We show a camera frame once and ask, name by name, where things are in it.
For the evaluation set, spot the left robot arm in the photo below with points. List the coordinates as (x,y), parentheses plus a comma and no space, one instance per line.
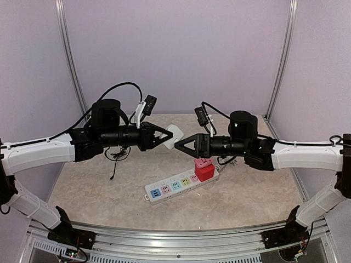
(71,146)

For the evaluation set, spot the red cube socket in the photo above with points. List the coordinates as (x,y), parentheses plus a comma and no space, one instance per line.
(204,173)

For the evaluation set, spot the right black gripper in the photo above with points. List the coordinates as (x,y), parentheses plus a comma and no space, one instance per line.
(180,145)

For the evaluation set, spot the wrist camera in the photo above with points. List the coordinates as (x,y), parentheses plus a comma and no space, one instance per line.
(205,120)
(144,109)

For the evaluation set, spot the white power strip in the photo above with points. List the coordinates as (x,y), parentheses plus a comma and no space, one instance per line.
(175,185)

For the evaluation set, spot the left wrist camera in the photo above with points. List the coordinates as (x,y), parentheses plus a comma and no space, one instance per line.
(144,109)

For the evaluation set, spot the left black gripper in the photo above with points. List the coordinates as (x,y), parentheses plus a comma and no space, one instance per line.
(147,139)

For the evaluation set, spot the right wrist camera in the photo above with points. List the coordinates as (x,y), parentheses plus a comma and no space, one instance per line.
(205,120)

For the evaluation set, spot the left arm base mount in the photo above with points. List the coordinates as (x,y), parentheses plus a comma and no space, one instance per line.
(65,233)

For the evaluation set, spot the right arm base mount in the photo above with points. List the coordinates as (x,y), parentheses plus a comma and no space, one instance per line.
(292,232)

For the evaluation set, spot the right aluminium frame post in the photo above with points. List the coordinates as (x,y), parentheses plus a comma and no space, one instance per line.
(288,36)

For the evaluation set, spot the pink square adapter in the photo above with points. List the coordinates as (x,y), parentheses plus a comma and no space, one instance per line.
(203,162)

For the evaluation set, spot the aluminium frame post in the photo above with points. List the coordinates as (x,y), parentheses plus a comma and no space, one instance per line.
(288,36)
(60,11)

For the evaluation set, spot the left aluminium frame post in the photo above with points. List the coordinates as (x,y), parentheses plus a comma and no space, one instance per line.
(60,11)

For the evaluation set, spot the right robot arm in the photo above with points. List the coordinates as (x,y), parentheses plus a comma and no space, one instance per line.
(267,154)

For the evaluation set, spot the aluminium front rail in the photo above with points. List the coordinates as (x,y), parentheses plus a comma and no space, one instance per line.
(243,244)

